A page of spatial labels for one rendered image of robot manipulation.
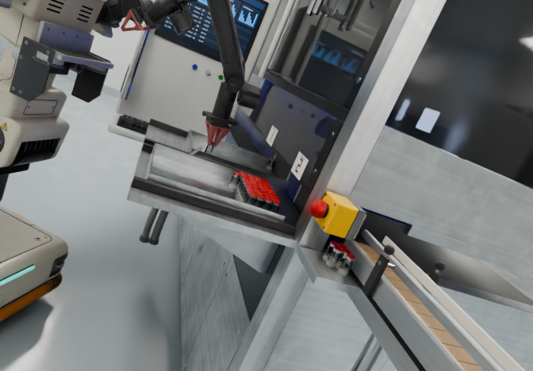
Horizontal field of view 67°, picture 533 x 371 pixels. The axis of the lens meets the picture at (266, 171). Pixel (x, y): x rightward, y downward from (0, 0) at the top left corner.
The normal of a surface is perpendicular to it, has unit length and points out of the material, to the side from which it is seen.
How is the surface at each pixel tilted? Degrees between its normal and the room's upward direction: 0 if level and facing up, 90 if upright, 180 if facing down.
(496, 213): 90
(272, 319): 90
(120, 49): 90
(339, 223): 90
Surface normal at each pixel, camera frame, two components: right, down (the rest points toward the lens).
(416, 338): -0.90, -0.31
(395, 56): 0.21, 0.33
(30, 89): -0.21, 0.15
